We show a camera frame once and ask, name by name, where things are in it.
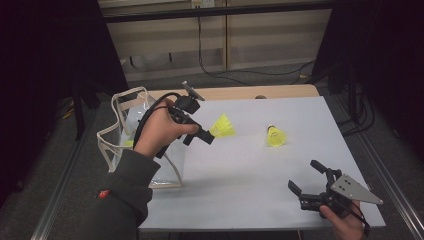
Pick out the transparent bag with beige trim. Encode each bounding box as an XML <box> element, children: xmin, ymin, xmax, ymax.
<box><xmin>96</xmin><ymin>85</ymin><xmax>188</xmax><ymax>189</ymax></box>

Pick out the person's right hand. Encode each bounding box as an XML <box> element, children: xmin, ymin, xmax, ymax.
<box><xmin>319</xmin><ymin>201</ymin><xmax>366</xmax><ymax>240</ymax></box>

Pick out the long black floor cable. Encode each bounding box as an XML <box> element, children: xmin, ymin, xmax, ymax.
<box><xmin>197</xmin><ymin>16</ymin><xmax>317</xmax><ymax>87</ymax></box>

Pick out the right hand-held gripper black cable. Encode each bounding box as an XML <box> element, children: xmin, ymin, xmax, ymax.
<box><xmin>343</xmin><ymin>202</ymin><xmax>372</xmax><ymax>238</ymax></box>

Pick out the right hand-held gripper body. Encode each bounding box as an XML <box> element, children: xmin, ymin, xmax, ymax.
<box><xmin>298</xmin><ymin>168</ymin><xmax>384</xmax><ymax>220</ymax></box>

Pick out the beige wooden cabinet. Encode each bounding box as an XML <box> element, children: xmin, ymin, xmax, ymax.
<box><xmin>99</xmin><ymin>0</ymin><xmax>334</xmax><ymax>83</ymax></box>

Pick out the bundle of black cables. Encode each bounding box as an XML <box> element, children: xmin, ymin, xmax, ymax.
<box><xmin>336</xmin><ymin>83</ymin><xmax>376</xmax><ymax>138</ymax></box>

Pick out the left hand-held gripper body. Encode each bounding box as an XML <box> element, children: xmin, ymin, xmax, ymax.
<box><xmin>154</xmin><ymin>80</ymin><xmax>206</xmax><ymax>160</ymax></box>

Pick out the black metal stand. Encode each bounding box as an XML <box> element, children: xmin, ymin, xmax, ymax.
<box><xmin>71</xmin><ymin>79</ymin><xmax>101</xmax><ymax>141</ymax></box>

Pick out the person's left hand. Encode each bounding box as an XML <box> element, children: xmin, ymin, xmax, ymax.
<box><xmin>133</xmin><ymin>98</ymin><xmax>201</xmax><ymax>160</ymax></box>

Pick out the black horizontal bar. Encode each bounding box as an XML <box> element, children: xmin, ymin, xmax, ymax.
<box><xmin>103</xmin><ymin>1</ymin><xmax>338</xmax><ymax>24</ymax></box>

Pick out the metal floor rail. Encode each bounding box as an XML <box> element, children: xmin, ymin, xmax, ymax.
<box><xmin>333</xmin><ymin>96</ymin><xmax>424</xmax><ymax>240</ymax></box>
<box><xmin>31</xmin><ymin>109</ymin><xmax>98</xmax><ymax>240</ymax></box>

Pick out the hand-held gripper black cable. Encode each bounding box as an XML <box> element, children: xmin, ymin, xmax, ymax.
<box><xmin>132</xmin><ymin>92</ymin><xmax>183</xmax><ymax>149</ymax></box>
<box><xmin>343</xmin><ymin>202</ymin><xmax>372</xmax><ymax>238</ymax></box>

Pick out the left hand-held gripper black cable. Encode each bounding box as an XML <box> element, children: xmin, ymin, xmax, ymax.
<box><xmin>132</xmin><ymin>92</ymin><xmax>183</xmax><ymax>149</ymax></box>

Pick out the black curtain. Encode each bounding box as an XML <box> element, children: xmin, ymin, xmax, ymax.
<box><xmin>311</xmin><ymin>0</ymin><xmax>424</xmax><ymax>164</ymax></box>
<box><xmin>0</xmin><ymin>0</ymin><xmax>129</xmax><ymax>204</ymax></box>

